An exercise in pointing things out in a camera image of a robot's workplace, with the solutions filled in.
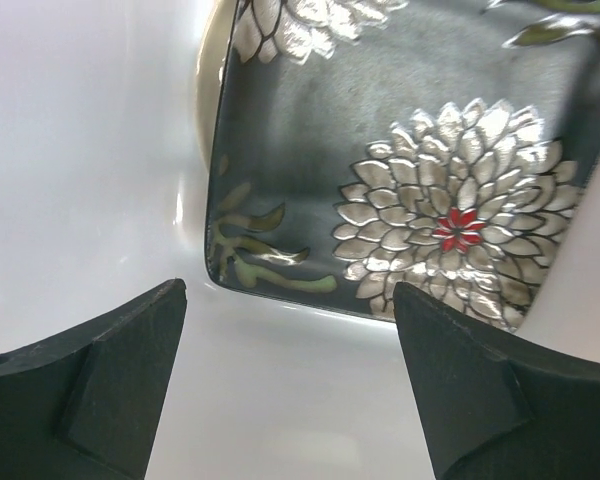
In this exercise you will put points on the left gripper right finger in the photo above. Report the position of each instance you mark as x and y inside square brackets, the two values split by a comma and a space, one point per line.
[493, 405]

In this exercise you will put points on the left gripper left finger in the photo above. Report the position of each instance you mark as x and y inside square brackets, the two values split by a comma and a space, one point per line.
[86, 403]

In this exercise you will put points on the black square floral plate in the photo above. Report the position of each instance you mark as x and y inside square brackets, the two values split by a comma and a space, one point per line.
[361, 144]

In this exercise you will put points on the white plastic bin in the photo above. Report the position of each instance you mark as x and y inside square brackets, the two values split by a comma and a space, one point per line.
[104, 196]

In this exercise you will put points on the pink and cream round plate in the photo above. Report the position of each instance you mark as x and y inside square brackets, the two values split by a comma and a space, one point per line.
[209, 73]

